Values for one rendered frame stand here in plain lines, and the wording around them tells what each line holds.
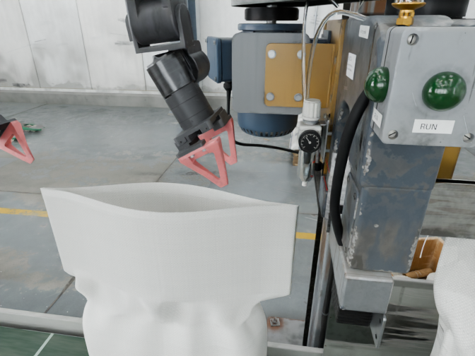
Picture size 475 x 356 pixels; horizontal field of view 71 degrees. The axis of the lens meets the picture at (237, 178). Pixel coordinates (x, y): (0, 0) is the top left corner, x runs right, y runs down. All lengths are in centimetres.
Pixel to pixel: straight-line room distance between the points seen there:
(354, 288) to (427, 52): 27
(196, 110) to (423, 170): 31
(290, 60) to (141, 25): 32
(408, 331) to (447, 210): 56
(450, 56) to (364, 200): 16
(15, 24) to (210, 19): 334
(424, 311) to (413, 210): 69
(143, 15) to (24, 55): 667
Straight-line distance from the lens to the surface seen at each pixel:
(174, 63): 51
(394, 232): 41
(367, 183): 37
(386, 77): 30
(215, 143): 46
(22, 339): 142
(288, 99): 72
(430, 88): 29
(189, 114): 51
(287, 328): 174
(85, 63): 651
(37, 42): 695
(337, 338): 110
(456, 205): 61
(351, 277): 42
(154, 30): 51
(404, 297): 102
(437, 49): 30
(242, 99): 74
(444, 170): 74
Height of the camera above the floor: 133
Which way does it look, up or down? 25 degrees down
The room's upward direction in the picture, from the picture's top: straight up
